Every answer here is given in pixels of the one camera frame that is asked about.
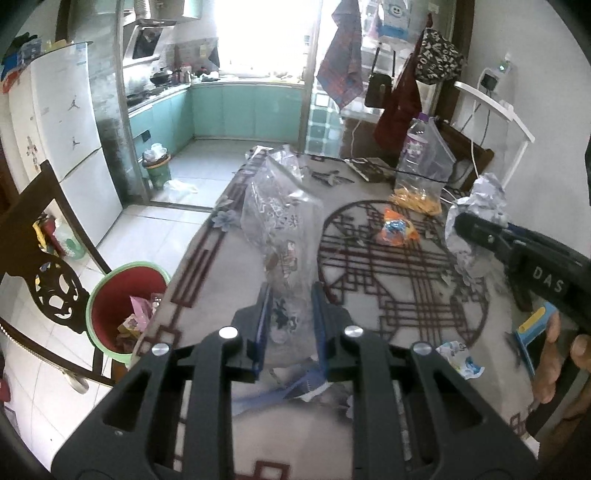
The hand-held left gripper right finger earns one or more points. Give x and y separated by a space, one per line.
318 323

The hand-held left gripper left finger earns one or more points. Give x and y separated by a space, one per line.
264 318

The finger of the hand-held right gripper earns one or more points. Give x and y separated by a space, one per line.
519 232
480 235

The silver paper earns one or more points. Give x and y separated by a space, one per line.
480 194

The clear plastic bag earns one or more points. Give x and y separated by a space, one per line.
281 221

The red bin with green rim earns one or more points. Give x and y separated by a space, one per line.
120 300

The person's right hand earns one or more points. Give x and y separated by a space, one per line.
545 369

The blue plastic wrapper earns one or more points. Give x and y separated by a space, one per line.
295 385

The zip bag of yellow snacks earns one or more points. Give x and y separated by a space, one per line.
415 201

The orange snack packet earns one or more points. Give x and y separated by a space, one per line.
396 228

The clear plastic bottle purple label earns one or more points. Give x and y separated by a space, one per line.
415 157

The small white blue wrapper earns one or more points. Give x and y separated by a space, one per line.
459 360

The pink wrapper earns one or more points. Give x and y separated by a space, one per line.
142 308

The white metal stand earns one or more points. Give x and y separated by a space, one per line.
503 108

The dark patterned pouch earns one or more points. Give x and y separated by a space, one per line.
367 170

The red hanging garment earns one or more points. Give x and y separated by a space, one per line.
397 115

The white plastic bag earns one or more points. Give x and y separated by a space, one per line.
181 186

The black handbag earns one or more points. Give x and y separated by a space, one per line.
377 90

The green kitchen waste bin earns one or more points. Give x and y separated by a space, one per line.
157 173

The black white patterned bag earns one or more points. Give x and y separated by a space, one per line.
436 57

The green detergent bottle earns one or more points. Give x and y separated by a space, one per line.
70 244

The teal kitchen cabinets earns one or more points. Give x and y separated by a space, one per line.
240 110

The plaid hanging cloth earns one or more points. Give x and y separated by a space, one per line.
341 69

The blue printed bag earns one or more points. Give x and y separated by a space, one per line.
393 21

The dark carved wooden chair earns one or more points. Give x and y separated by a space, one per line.
27 221

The black wok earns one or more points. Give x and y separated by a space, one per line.
161 77

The white refrigerator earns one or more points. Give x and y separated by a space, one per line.
69 138

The steel range hood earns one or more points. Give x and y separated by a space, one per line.
147 37

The white wall device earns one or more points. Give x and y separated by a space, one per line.
494 76

